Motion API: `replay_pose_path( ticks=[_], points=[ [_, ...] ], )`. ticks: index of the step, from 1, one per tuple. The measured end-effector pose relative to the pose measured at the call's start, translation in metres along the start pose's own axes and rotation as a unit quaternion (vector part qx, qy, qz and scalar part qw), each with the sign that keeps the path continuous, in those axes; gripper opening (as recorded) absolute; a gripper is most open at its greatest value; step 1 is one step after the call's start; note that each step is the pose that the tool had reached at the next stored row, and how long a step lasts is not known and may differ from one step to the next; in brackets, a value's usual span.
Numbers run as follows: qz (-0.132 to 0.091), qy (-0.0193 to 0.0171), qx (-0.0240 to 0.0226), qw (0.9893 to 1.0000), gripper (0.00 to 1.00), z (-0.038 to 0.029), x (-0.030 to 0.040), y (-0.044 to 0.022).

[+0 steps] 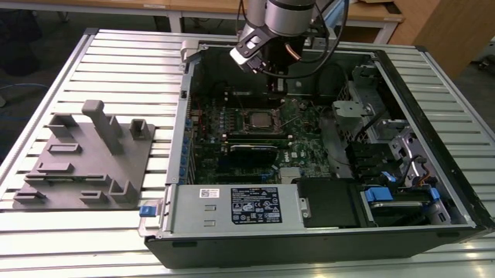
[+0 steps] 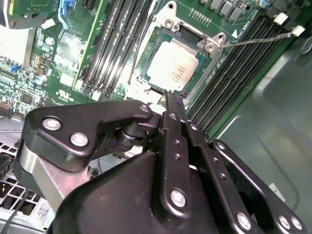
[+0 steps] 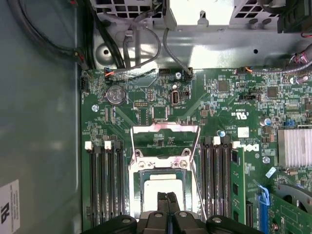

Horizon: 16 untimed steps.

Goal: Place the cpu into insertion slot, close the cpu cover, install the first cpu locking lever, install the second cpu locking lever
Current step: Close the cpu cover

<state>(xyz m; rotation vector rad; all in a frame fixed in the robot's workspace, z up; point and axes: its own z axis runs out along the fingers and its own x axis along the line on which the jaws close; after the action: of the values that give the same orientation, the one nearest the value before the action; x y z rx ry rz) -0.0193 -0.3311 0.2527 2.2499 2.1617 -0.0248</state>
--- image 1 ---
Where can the silver CPU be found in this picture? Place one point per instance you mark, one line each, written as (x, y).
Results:
(258, 119)

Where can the CPU socket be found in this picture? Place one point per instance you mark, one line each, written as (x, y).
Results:
(274, 125)

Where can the grey case latch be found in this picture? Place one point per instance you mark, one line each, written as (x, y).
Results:
(189, 50)

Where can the perforated metal drive cage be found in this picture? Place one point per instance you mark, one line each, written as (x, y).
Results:
(349, 108)

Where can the green motherboard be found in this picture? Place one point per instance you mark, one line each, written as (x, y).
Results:
(305, 144)

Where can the grey plastic bar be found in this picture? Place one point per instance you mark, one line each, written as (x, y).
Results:
(333, 150)

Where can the black graphics card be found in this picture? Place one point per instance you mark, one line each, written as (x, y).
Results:
(252, 160)

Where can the small silver heat sink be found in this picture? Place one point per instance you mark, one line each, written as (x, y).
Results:
(289, 175)

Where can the wooden cabinet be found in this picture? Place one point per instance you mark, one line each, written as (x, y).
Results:
(456, 29)

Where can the blue disk carrier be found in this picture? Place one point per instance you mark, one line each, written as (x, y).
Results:
(376, 194)

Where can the silver power supply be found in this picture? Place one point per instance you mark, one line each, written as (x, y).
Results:
(185, 215)

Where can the grey parts rack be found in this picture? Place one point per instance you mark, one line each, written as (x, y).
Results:
(96, 168)

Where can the small blue clip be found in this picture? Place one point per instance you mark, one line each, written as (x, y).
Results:
(433, 194)

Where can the blue release latch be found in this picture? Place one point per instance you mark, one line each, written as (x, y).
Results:
(146, 211)

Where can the black PC case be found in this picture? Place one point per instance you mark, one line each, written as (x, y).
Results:
(270, 252)

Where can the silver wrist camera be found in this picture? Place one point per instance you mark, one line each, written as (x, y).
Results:
(241, 56)

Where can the wooden desk white frame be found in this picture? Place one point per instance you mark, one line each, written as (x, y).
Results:
(376, 13)
(77, 4)

